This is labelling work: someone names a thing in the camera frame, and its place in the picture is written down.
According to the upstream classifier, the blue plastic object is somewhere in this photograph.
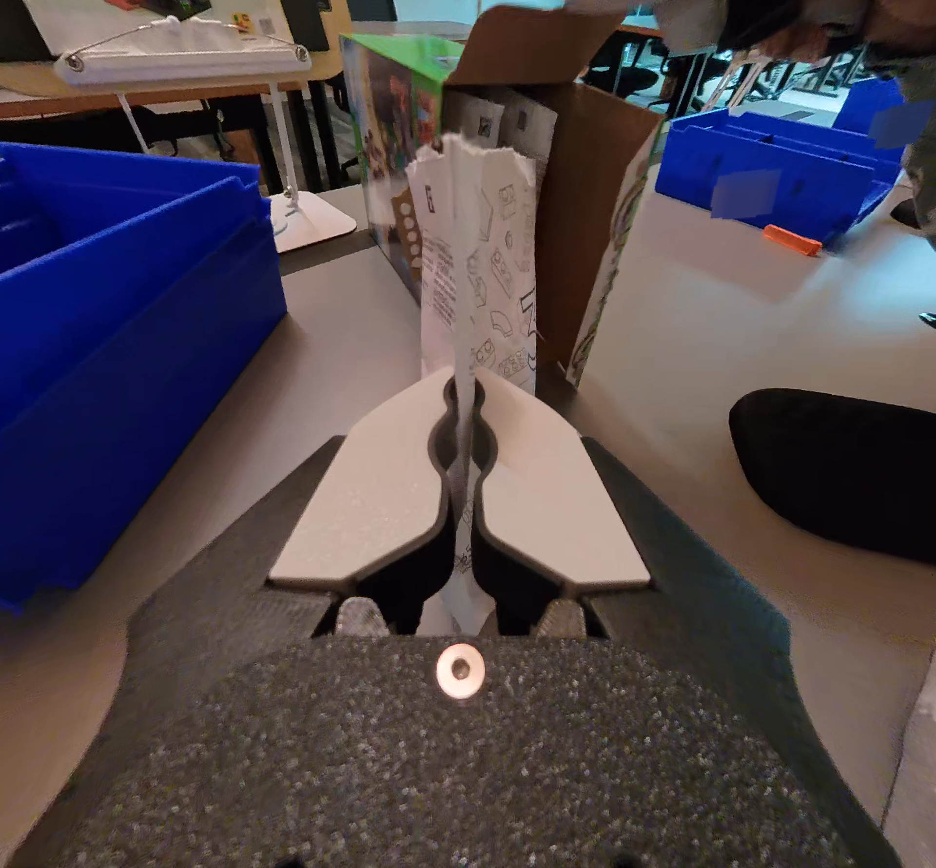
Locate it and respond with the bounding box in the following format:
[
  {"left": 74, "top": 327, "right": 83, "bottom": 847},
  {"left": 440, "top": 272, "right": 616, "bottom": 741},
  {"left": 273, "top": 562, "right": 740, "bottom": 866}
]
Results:
[{"left": 654, "top": 108, "right": 902, "bottom": 249}]

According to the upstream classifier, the large blue plastic bin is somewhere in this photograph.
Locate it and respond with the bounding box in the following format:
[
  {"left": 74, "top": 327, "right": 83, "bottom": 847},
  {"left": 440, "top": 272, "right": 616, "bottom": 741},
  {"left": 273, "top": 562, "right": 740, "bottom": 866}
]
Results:
[{"left": 0, "top": 140, "right": 288, "bottom": 617}]

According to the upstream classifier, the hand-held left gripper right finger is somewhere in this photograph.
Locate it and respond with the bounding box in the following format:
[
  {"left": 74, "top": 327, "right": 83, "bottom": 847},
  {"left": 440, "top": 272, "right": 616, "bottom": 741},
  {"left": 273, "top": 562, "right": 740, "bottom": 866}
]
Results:
[{"left": 471, "top": 371, "right": 653, "bottom": 635}]

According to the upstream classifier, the orange toy block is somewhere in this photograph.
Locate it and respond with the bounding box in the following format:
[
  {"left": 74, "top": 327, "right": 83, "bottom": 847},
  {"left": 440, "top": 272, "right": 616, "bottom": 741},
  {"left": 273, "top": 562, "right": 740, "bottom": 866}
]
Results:
[{"left": 762, "top": 225, "right": 823, "bottom": 257}]

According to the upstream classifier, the white desk lamp stand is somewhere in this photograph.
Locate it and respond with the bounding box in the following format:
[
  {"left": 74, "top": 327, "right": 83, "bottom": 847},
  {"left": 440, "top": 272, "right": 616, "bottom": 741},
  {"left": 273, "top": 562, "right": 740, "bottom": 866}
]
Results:
[{"left": 55, "top": 16, "right": 358, "bottom": 255}]

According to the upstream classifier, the person's right forearm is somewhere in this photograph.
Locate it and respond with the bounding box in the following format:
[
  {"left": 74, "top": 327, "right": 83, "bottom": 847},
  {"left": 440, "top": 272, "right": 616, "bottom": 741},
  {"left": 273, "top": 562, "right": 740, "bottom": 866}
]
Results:
[{"left": 901, "top": 64, "right": 936, "bottom": 240}]

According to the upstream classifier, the green toy set box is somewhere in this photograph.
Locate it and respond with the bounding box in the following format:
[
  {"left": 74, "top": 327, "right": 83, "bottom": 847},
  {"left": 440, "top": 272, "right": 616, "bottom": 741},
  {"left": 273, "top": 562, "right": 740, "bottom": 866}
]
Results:
[{"left": 338, "top": 5, "right": 666, "bottom": 388}]

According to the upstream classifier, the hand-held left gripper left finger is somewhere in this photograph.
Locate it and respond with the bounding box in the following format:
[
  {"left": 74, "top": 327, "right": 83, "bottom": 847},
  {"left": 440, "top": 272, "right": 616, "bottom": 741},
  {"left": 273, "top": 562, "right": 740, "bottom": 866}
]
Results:
[{"left": 268, "top": 366, "right": 458, "bottom": 635}]

